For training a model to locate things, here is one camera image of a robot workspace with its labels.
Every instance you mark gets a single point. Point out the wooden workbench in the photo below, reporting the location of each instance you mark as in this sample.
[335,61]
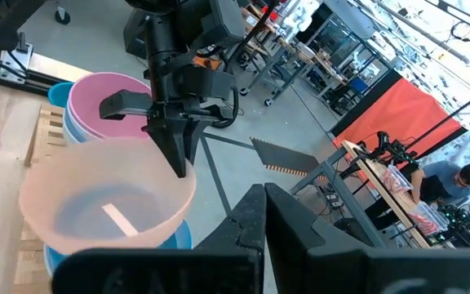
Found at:
[400,204]

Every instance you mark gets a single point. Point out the orange translucent plastic bowl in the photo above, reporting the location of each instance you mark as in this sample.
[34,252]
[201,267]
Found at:
[96,171]

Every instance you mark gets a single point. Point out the red-orange panel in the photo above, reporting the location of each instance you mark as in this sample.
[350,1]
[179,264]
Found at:
[402,114]

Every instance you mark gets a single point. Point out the pink ribbed bowl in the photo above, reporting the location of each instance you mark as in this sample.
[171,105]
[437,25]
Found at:
[104,102]

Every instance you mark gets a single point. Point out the small teal bowl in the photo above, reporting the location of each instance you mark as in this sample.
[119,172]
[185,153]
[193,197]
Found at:
[58,96]

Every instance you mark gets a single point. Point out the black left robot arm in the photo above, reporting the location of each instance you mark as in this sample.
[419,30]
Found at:
[161,32]

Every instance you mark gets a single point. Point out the orange vacuum cleaner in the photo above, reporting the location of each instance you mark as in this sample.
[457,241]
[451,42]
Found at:
[208,62]

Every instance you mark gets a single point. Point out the blue translucent plastic bowl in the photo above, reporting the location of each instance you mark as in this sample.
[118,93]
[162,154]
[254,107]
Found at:
[178,241]

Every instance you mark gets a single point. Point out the white metal bracket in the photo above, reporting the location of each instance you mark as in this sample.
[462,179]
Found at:
[14,65]

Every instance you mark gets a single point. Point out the blue opaque bowl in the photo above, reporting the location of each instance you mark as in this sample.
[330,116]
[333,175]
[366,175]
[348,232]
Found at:
[67,125]

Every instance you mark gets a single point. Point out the black serrated panel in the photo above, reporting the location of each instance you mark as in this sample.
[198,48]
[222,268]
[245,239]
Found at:
[284,157]

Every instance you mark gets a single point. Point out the black background robot arm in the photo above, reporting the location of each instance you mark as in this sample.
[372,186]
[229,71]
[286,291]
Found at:
[459,220]
[384,145]

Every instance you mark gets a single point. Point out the person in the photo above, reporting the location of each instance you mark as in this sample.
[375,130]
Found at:
[443,175]

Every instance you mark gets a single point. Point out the black caster wheel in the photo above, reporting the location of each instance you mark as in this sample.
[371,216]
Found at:
[62,17]

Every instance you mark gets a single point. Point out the wooden slatted shelf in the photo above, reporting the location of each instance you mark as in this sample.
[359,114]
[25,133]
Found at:
[49,134]

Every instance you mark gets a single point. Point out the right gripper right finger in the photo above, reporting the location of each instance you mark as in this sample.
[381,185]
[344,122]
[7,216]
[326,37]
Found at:
[320,269]

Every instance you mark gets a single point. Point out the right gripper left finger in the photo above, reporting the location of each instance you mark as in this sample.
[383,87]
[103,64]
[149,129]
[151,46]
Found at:
[227,269]

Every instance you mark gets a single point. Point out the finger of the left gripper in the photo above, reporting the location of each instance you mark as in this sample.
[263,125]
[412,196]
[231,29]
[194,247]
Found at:
[196,136]
[174,147]

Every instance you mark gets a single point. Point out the clear plastic bin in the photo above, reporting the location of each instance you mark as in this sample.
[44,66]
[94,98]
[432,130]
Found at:
[396,179]
[426,218]

